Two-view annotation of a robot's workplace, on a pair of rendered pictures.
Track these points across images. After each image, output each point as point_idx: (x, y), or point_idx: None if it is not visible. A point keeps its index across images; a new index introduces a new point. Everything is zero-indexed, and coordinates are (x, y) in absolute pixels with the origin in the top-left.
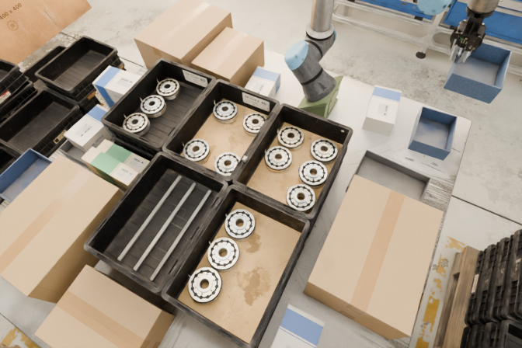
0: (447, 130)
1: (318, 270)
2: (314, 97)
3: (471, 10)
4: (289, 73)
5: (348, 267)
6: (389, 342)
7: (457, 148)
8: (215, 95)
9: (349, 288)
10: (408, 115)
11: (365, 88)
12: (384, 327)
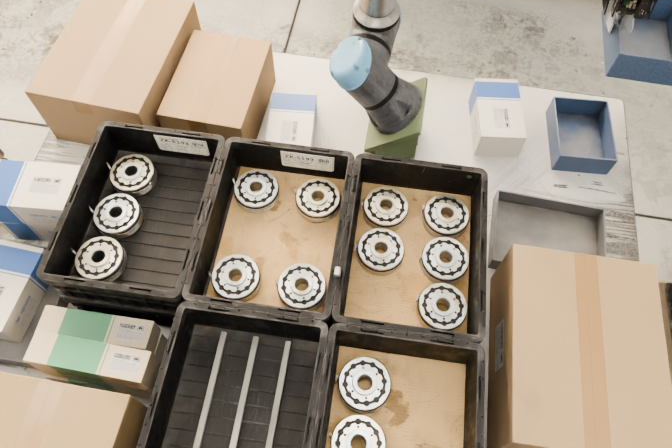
0: (597, 125)
1: (521, 419)
2: (395, 125)
3: None
4: (323, 86)
5: (561, 398)
6: None
7: (618, 150)
8: (230, 166)
9: (576, 430)
10: (534, 114)
11: (454, 85)
12: None
